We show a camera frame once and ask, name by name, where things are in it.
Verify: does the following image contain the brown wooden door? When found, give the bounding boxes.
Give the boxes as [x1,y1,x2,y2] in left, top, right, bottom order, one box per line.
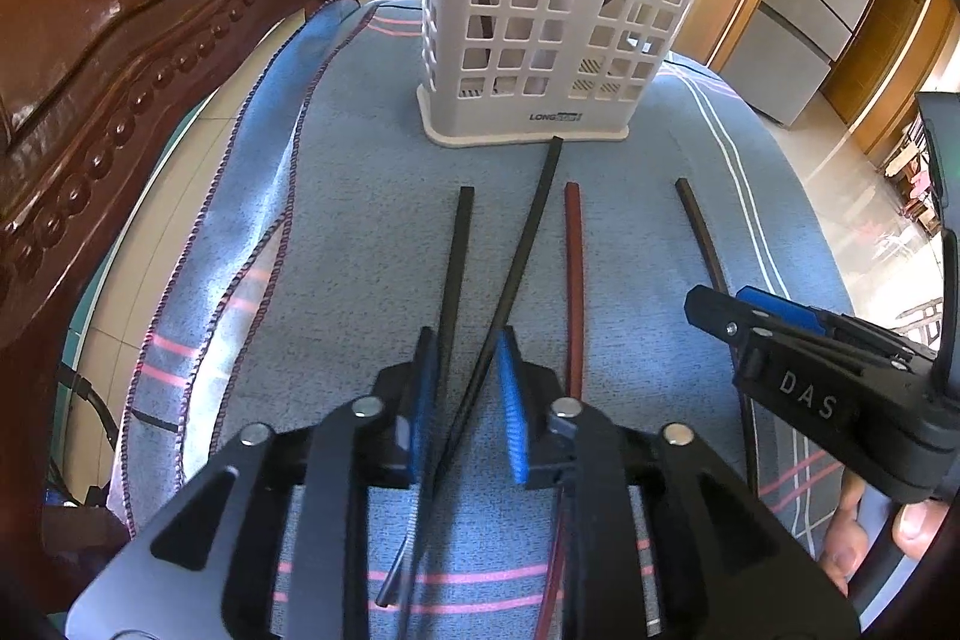
[821,0,925,124]

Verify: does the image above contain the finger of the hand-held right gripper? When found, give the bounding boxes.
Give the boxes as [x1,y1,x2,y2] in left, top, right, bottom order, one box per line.
[738,284,940,362]
[683,284,932,380]

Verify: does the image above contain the dark brown chopstick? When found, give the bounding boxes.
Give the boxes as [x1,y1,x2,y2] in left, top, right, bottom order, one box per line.
[674,176,761,497]

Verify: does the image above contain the person's right hand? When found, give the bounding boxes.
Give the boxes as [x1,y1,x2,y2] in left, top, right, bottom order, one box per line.
[816,473,955,600]

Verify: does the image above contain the blue striped towel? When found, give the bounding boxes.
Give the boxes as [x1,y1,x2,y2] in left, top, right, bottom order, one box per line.
[105,0,857,640]

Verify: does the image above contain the carved wooden chair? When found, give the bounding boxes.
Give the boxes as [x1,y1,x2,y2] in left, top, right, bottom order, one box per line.
[0,0,355,615]

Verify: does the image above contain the white plastic utensil holder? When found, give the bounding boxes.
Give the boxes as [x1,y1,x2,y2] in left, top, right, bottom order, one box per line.
[415,0,730,151]

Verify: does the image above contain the reddish brown chopstick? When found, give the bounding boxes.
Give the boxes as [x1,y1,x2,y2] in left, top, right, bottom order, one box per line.
[535,182,588,640]

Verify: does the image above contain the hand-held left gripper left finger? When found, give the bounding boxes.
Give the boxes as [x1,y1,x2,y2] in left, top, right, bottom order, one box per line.
[66,325,443,640]

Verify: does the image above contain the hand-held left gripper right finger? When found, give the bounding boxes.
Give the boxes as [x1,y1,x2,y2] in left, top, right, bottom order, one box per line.
[496,323,862,640]

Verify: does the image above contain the distant wooden chairs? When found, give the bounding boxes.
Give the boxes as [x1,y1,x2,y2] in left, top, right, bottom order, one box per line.
[885,113,947,238]

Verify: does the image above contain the black chopstick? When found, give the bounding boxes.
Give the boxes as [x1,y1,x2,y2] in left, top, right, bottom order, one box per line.
[394,185,476,640]
[375,135,566,611]

